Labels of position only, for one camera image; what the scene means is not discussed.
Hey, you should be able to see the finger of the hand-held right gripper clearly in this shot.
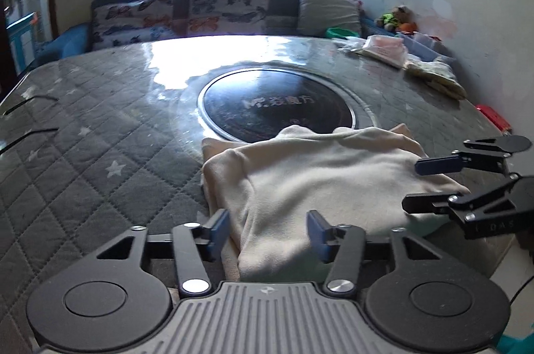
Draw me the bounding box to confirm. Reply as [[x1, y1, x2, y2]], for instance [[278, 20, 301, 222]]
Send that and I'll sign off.
[[402, 174, 525, 219], [414, 134, 533, 176]]

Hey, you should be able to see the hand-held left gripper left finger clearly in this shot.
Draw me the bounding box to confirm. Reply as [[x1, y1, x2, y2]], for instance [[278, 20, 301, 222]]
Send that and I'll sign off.
[[85, 208, 231, 296]]

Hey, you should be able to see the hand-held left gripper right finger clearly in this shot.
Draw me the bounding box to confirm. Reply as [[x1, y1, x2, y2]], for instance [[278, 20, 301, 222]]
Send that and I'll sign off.
[[306, 209, 451, 296]]

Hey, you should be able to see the cream sweater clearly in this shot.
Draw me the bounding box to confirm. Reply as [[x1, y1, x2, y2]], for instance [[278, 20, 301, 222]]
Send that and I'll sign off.
[[201, 123, 471, 283]]

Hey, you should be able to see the red box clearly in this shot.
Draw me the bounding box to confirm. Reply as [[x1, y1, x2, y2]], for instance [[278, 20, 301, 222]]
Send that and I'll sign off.
[[475, 104, 512, 133]]

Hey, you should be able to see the clear plastic bags pile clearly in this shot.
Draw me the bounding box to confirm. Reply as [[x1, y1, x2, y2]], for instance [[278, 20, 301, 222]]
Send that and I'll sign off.
[[404, 55, 468, 101]]

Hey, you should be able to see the clear plastic storage box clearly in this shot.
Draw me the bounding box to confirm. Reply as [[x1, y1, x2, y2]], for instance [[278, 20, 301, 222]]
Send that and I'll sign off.
[[395, 31, 458, 65]]

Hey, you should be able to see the pink packet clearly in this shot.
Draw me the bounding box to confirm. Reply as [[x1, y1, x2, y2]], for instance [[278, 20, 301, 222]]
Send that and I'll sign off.
[[358, 34, 410, 69]]

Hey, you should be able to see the teal cloth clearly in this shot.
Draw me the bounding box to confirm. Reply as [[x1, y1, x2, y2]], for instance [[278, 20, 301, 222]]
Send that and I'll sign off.
[[498, 332, 534, 354]]

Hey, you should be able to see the round black hob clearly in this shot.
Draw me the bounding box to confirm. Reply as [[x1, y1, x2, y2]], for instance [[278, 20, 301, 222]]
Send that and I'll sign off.
[[198, 66, 358, 144]]

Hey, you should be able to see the clear plastic bag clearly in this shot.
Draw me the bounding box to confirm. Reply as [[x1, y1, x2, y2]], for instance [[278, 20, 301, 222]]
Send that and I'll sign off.
[[333, 36, 371, 55]]

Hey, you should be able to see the plush toy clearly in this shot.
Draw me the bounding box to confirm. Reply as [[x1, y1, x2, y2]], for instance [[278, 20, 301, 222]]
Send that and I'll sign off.
[[374, 5, 419, 34]]

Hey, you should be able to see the grey quilted table cover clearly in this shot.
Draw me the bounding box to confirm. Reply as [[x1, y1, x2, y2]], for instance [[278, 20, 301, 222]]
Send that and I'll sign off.
[[0, 35, 514, 354]]

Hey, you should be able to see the large grey pillow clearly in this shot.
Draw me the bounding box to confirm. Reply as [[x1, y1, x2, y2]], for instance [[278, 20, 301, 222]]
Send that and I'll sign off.
[[297, 0, 362, 38]]

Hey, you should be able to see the square butterfly print cushion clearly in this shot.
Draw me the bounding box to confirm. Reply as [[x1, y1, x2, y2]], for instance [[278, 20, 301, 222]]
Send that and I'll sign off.
[[186, 0, 273, 37]]

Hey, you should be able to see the wide butterfly print cushion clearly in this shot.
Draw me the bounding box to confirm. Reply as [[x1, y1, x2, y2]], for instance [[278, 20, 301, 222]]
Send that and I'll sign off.
[[91, 0, 177, 51]]

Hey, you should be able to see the blue sofa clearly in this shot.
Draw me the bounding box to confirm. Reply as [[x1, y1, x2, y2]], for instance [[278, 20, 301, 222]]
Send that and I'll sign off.
[[34, 0, 457, 64]]

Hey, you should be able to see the blue crate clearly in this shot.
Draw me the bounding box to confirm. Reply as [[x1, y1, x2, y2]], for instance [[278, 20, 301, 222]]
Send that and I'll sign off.
[[5, 12, 41, 78]]

